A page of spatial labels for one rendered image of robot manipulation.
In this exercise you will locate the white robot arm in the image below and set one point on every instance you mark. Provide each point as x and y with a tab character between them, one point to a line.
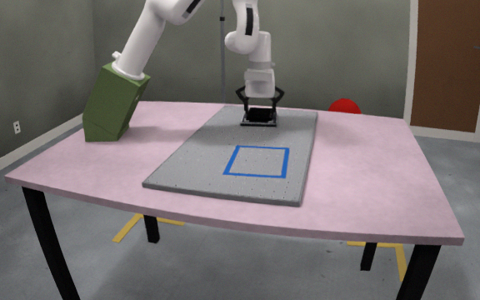
150	26

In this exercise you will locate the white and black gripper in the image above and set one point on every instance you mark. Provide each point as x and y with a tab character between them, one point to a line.
260	89

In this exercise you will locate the blue tape square outline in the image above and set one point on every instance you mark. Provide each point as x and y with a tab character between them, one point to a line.
284	165

